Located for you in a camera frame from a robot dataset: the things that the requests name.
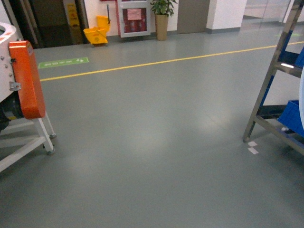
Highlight stainless steel shelf rack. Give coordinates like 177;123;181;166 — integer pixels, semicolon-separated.
243;0;304;154

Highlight yellow wet floor sign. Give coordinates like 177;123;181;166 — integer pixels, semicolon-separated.
67;3;80;27

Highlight potted green plant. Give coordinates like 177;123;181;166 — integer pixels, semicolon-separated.
150;0;178;41

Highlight green floor sticker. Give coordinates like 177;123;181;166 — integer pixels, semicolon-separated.
38;57;89;69

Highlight fire equipment cabinet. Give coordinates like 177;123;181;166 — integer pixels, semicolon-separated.
115;0;151;38

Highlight blue crate on shelf front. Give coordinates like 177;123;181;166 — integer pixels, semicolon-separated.
278;100;304;137

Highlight light blue round plate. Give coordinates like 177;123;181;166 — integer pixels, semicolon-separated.
299;70;304;126

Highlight yellow mop bucket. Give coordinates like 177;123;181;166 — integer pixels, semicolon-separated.
83;5;111;46

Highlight orange white machine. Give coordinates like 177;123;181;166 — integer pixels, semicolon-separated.
0;22;56;171

